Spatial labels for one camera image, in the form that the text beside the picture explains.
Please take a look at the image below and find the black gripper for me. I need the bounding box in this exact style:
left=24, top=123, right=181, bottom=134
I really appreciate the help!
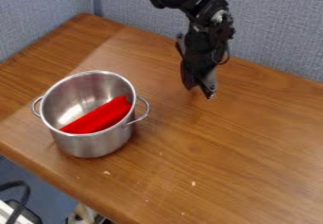
left=175, top=28, right=231, bottom=99

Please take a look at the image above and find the red block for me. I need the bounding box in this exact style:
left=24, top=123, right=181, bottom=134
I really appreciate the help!
left=60, top=95, right=131, bottom=134

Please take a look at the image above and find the stainless steel pot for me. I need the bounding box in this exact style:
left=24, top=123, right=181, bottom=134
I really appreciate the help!
left=32, top=70, right=149, bottom=158

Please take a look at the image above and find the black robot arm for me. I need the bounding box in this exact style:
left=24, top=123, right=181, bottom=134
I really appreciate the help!
left=149, top=0, right=235, bottom=98

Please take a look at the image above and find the white black object under table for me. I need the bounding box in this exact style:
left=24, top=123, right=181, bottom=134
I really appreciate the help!
left=63, top=203, right=113, bottom=224

